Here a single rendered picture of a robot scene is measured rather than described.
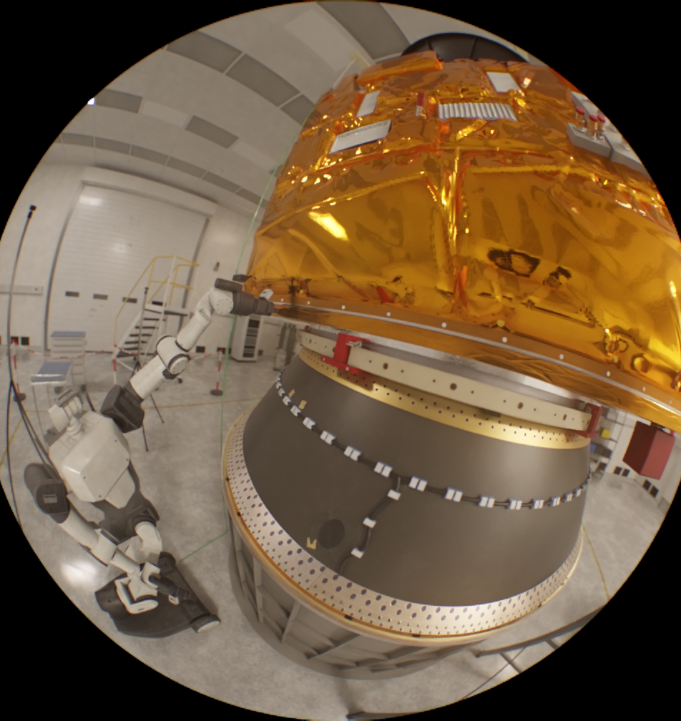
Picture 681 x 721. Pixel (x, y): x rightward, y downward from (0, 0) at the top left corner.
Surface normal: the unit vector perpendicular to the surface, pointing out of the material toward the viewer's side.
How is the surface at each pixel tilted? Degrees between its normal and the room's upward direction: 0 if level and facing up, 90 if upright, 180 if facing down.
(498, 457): 62
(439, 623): 43
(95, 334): 90
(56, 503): 79
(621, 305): 90
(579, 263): 91
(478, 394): 90
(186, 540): 0
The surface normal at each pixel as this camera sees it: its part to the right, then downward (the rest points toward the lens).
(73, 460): 0.73, -0.62
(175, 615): 0.22, -0.97
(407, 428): -0.38, -0.46
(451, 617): -0.02, -0.66
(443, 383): -0.51, 0.00
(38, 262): 0.79, 0.25
